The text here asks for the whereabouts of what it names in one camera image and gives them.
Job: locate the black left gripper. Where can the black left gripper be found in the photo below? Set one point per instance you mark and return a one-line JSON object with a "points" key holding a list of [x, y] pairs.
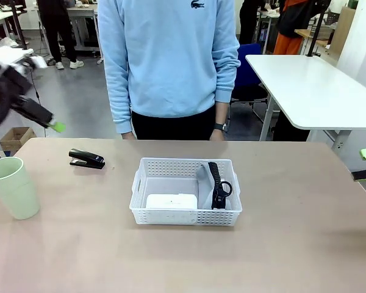
{"points": [[33, 111]]}

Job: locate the black stapler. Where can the black stapler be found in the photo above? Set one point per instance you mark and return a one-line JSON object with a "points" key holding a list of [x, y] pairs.
{"points": [[87, 159]]}

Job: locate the pale green cup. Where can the pale green cup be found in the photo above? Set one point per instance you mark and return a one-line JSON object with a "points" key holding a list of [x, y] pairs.
{"points": [[15, 192]]}

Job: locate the white rounded plastic box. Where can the white rounded plastic box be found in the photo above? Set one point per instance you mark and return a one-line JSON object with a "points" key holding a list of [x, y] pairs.
{"points": [[171, 201]]}

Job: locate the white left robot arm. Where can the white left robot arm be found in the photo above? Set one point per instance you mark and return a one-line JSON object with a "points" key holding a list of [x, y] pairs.
{"points": [[4, 81]]}

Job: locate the person's left forearm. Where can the person's left forearm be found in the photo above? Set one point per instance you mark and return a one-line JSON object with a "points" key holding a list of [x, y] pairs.
{"points": [[225, 88]]}

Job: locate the person's right forearm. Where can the person's right forearm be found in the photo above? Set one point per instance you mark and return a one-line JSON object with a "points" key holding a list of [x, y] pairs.
{"points": [[119, 103]]}

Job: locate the white perforated plastic basket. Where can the white perforated plastic basket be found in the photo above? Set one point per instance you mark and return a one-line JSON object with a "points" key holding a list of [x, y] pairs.
{"points": [[186, 218]]}

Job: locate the person's right hand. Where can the person's right hand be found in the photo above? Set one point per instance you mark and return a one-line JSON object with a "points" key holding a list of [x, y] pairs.
{"points": [[128, 136]]}

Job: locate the person's left hand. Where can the person's left hand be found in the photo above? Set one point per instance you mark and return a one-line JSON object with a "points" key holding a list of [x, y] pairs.
{"points": [[217, 136]]}

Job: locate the brown cardboard box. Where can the brown cardboard box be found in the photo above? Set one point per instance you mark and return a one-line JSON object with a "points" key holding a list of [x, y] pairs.
{"points": [[17, 137]]}

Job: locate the large white table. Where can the large white table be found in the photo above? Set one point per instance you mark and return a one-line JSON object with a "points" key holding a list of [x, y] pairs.
{"points": [[311, 91]]}

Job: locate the small white table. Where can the small white table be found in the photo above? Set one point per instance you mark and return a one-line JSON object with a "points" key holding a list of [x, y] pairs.
{"points": [[3, 55]]}

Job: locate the bystander in black clothes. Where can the bystander in black clothes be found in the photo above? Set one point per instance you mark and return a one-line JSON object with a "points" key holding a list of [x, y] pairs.
{"points": [[56, 30]]}

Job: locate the black background stand pole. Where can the black background stand pole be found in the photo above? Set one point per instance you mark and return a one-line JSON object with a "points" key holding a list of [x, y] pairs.
{"points": [[18, 24]]}

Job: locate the grey background desk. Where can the grey background desk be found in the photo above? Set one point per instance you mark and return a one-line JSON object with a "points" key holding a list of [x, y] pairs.
{"points": [[82, 18]]}

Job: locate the wooden cabinet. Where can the wooden cabinet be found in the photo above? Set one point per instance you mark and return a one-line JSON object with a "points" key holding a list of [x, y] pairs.
{"points": [[343, 30]]}

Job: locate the person in light blue sweater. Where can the person in light blue sweater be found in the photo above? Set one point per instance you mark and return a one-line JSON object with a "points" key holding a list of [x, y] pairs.
{"points": [[170, 61]]}

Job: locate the black pole on table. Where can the black pole on table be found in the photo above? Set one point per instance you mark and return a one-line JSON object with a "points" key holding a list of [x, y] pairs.
{"points": [[316, 27]]}

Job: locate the blue office chair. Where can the blue office chair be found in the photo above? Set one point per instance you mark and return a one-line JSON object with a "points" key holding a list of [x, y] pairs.
{"points": [[250, 73]]}

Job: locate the bystander in orange trousers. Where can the bystander in orange trousers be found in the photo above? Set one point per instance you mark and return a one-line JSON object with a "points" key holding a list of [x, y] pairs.
{"points": [[292, 27]]}

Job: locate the dark wrist watch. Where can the dark wrist watch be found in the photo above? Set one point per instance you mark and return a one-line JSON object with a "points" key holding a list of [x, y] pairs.
{"points": [[221, 127]]}

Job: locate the bystander in dark clothes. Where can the bystander in dark clothes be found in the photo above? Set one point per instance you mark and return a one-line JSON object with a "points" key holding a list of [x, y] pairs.
{"points": [[250, 18]]}

